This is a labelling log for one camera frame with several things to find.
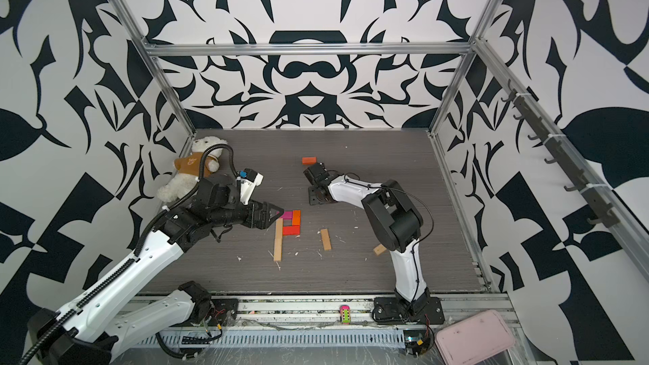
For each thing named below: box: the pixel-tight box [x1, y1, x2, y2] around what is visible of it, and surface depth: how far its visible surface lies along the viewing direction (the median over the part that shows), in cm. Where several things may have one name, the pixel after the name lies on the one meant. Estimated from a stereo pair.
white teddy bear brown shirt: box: [156, 136, 228, 203], surface depth 99 cm
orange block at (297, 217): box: [292, 209, 302, 226], surface depth 94 cm
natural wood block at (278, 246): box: [273, 231, 283, 262], surface depth 87 cm
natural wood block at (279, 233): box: [274, 217, 284, 250], surface depth 89 cm
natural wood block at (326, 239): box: [320, 228, 333, 251], surface depth 90 cm
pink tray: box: [434, 309, 517, 365], surface depth 70 cm
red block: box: [282, 224, 301, 236], surface depth 92 cm
